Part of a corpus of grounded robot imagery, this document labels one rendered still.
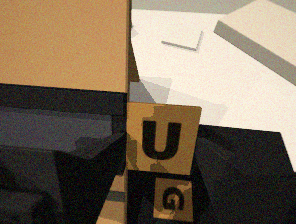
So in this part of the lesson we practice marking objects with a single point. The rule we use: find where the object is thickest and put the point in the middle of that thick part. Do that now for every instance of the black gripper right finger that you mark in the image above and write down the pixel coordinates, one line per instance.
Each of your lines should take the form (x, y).
(242, 192)

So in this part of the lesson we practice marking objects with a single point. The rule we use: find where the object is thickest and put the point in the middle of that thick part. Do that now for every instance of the tan letter tile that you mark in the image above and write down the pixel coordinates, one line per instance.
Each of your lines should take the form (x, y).
(161, 137)
(173, 200)

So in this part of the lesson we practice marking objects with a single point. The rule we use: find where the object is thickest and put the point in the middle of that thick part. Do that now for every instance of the cream flat square tile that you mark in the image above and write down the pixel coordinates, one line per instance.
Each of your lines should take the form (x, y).
(182, 35)

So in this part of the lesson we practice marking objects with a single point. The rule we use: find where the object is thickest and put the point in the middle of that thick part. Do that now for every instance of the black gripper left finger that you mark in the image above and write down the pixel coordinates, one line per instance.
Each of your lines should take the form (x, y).
(78, 182)

